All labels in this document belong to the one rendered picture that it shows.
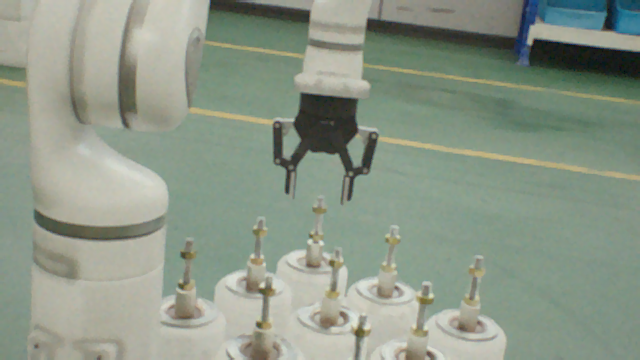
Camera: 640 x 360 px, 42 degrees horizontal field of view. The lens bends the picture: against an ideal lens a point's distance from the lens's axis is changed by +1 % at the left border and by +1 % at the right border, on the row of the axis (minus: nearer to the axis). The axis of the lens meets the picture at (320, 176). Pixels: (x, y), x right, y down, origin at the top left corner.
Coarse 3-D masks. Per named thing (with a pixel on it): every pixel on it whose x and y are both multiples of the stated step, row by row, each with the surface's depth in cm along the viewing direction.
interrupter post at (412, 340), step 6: (408, 336) 90; (414, 336) 89; (426, 336) 89; (408, 342) 90; (414, 342) 89; (420, 342) 89; (426, 342) 89; (408, 348) 90; (414, 348) 89; (420, 348) 89; (426, 348) 90; (408, 354) 90; (414, 354) 89; (420, 354) 89
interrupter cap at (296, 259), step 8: (288, 256) 113; (296, 256) 113; (304, 256) 114; (328, 256) 115; (288, 264) 111; (296, 264) 111; (304, 264) 112; (304, 272) 109; (312, 272) 109; (320, 272) 109; (328, 272) 110
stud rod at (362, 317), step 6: (360, 312) 79; (366, 312) 79; (360, 318) 79; (366, 318) 79; (360, 324) 79; (366, 324) 79; (354, 336) 80; (354, 342) 80; (360, 342) 79; (354, 348) 80; (360, 348) 79; (354, 354) 80; (360, 354) 80
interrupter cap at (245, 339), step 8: (240, 336) 90; (248, 336) 90; (280, 336) 91; (232, 344) 88; (240, 344) 89; (248, 344) 89; (272, 344) 90; (280, 344) 90; (288, 344) 90; (232, 352) 87; (240, 352) 87; (248, 352) 88; (272, 352) 88; (280, 352) 88; (288, 352) 88; (296, 352) 88
